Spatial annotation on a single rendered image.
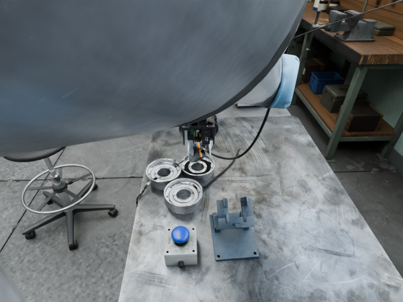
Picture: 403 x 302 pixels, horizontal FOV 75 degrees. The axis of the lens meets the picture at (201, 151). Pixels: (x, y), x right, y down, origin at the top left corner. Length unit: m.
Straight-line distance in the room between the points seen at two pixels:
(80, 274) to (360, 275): 1.33
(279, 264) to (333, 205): 0.26
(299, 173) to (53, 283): 1.34
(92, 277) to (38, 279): 0.28
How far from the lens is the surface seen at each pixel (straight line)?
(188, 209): 0.69
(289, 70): 0.37
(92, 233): 1.78
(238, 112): 1.40
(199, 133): 0.59
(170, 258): 0.61
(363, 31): 2.23
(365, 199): 2.14
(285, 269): 0.66
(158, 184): 0.76
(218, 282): 0.62
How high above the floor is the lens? 1.36
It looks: 38 degrees down
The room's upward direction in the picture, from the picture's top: straight up
